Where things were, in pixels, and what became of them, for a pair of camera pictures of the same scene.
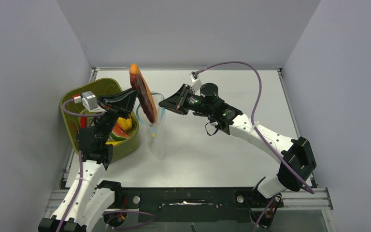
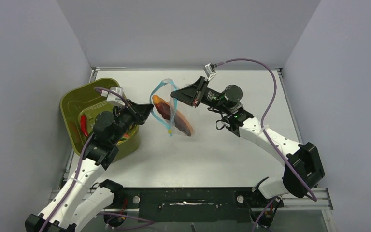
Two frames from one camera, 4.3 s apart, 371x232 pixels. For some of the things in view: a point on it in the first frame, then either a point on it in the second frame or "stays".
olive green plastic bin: x=101 y=87 stays
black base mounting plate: x=192 y=205 stays
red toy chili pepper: x=83 y=122 stays
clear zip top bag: x=156 y=131 to x=170 y=110
